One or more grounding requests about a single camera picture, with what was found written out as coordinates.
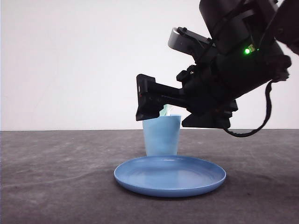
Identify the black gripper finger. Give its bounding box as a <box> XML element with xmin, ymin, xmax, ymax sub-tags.
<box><xmin>135</xmin><ymin>74</ymin><xmax>187</xmax><ymax>121</ymax></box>

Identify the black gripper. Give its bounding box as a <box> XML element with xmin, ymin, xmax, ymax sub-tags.
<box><xmin>177</xmin><ymin>43</ymin><xmax>292</xmax><ymax>128</ymax></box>

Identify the mint green plastic spoon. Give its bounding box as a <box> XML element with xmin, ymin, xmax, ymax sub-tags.
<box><xmin>159</xmin><ymin>104</ymin><xmax>173</xmax><ymax>116</ymax></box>

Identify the light blue plastic cup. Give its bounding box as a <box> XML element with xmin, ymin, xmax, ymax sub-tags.
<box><xmin>142</xmin><ymin>115</ymin><xmax>181</xmax><ymax>156</ymax></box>

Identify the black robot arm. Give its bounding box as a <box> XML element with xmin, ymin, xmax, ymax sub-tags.
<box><xmin>136</xmin><ymin>0</ymin><xmax>299</xmax><ymax>129</ymax></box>

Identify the blue plastic plate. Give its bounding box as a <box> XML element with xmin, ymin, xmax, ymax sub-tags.
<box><xmin>114</xmin><ymin>155</ymin><xmax>227</xmax><ymax>197</ymax></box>

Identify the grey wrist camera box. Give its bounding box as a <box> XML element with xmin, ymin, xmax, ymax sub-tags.
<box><xmin>168</xmin><ymin>27</ymin><xmax>211</xmax><ymax>60</ymax></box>

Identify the black braided cable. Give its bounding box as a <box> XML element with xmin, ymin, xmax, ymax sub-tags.
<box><xmin>223</xmin><ymin>79</ymin><xmax>278</xmax><ymax>138</ymax></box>

